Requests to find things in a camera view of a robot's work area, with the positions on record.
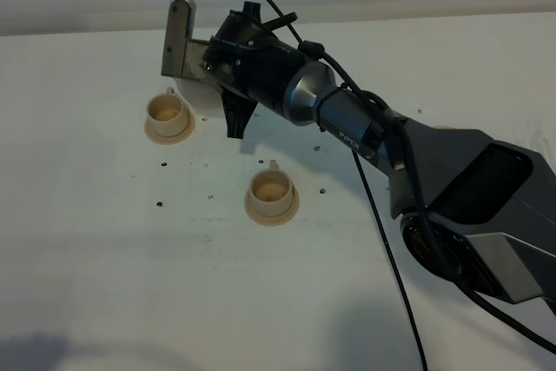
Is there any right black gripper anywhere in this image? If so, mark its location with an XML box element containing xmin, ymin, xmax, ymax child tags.
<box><xmin>203</xmin><ymin>2</ymin><xmax>309</xmax><ymax>139</ymax></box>

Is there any beige teapot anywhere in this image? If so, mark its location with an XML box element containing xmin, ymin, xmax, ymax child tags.
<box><xmin>175</xmin><ymin>78</ymin><xmax>224</xmax><ymax>117</ymax></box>

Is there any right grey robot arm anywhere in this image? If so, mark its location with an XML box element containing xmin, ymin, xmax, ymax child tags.
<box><xmin>202</xmin><ymin>3</ymin><xmax>555</xmax><ymax>304</ymax></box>

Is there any far beige teacup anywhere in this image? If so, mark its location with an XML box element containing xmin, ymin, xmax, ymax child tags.
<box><xmin>146</xmin><ymin>87</ymin><xmax>190</xmax><ymax>140</ymax></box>

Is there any beige teacup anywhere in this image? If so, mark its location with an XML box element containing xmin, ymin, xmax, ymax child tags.
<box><xmin>146</xmin><ymin>87</ymin><xmax>190</xmax><ymax>140</ymax></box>
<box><xmin>246</xmin><ymin>160</ymin><xmax>295</xmax><ymax>220</ymax></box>

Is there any far beige saucer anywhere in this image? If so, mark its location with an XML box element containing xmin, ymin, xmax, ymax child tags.
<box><xmin>144</xmin><ymin>109</ymin><xmax>195</xmax><ymax>145</ymax></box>

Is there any near beige teacup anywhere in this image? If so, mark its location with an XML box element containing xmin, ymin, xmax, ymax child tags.
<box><xmin>246</xmin><ymin>160</ymin><xmax>295</xmax><ymax>220</ymax></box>

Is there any near beige saucer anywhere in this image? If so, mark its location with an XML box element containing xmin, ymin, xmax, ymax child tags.
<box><xmin>244</xmin><ymin>189</ymin><xmax>300</xmax><ymax>227</ymax></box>

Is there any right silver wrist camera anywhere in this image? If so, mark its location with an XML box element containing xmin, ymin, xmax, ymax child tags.
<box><xmin>161</xmin><ymin>0</ymin><xmax>222</xmax><ymax>94</ymax></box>

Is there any black camera cable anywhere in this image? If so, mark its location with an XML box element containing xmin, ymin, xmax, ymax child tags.
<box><xmin>178</xmin><ymin>0</ymin><xmax>556</xmax><ymax>371</ymax></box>

